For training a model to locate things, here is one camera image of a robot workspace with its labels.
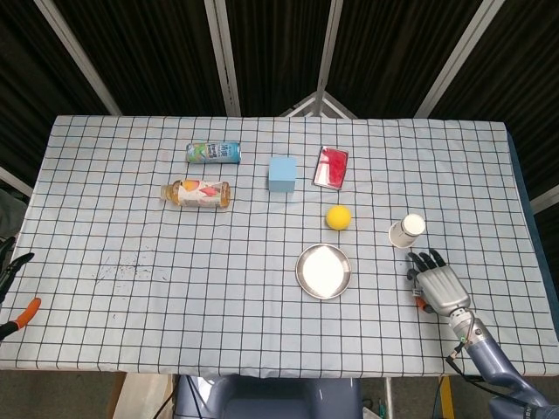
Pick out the yellow foam ball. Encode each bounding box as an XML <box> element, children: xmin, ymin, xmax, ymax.
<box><xmin>325</xmin><ymin>204</ymin><xmax>354</xmax><ymax>231</ymax></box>

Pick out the light blue foam cube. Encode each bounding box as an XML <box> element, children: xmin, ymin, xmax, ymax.
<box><xmin>266</xmin><ymin>155</ymin><xmax>298</xmax><ymax>194</ymax></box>

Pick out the blue-green drink can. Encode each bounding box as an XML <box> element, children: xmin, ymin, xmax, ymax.
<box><xmin>186</xmin><ymin>141</ymin><xmax>243</xmax><ymax>165</ymax></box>

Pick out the brown cardboard box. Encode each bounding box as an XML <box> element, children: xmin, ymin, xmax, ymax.
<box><xmin>106</xmin><ymin>373</ymin><xmax>128</xmax><ymax>419</ymax></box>

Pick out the triangular white frame bracket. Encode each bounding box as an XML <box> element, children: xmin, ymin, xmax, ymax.
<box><xmin>279</xmin><ymin>90</ymin><xmax>357</xmax><ymax>119</ymax></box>

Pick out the dark blue robot torso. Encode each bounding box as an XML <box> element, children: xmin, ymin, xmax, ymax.
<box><xmin>174</xmin><ymin>374</ymin><xmax>363</xmax><ymax>419</ymax></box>

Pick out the white checked tablecloth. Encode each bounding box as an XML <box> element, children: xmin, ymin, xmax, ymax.
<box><xmin>0</xmin><ymin>113</ymin><xmax>559</xmax><ymax>380</ymax></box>

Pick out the white metal frame bar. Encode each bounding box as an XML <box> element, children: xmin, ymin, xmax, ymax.
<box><xmin>529</xmin><ymin>184</ymin><xmax>559</xmax><ymax>216</ymax></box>
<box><xmin>0</xmin><ymin>165</ymin><xmax>34</xmax><ymax>198</ymax></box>

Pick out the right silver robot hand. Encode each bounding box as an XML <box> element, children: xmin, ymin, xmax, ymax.
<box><xmin>406</xmin><ymin>248</ymin><xmax>472</xmax><ymax>317</ymax></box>

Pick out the white metal frame post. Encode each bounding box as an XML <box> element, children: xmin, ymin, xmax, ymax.
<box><xmin>413</xmin><ymin>0</ymin><xmax>503</xmax><ymax>119</ymax></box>
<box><xmin>314</xmin><ymin>0</ymin><xmax>345</xmax><ymax>95</ymax></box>
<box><xmin>33</xmin><ymin>0</ymin><xmax>123</xmax><ymax>117</ymax></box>
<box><xmin>204</xmin><ymin>0</ymin><xmax>242</xmax><ymax>118</ymax></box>

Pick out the white paper cup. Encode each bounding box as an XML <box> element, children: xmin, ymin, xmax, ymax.
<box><xmin>388</xmin><ymin>213</ymin><xmax>427</xmax><ymax>250</ymax></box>

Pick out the amber tea plastic bottle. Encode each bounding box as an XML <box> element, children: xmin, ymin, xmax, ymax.
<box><xmin>160</xmin><ymin>178</ymin><xmax>231</xmax><ymax>210</ymax></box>

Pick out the silver metal bowl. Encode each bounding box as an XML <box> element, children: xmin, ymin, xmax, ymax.
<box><xmin>294</xmin><ymin>243</ymin><xmax>353</xmax><ymax>300</ymax></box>

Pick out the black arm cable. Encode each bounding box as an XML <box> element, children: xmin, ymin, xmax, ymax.
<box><xmin>444</xmin><ymin>333</ymin><xmax>497</xmax><ymax>388</ymax></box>

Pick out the dark blue undercloth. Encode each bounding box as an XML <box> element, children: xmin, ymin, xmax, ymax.
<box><xmin>505</xmin><ymin>125</ymin><xmax>559</xmax><ymax>337</ymax></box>

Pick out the red flat card box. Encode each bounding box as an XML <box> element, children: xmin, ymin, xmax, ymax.
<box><xmin>311</xmin><ymin>145</ymin><xmax>351</xmax><ymax>191</ymax></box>

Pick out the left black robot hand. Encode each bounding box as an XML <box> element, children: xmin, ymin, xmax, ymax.
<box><xmin>0</xmin><ymin>251</ymin><xmax>43</xmax><ymax>342</ymax></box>

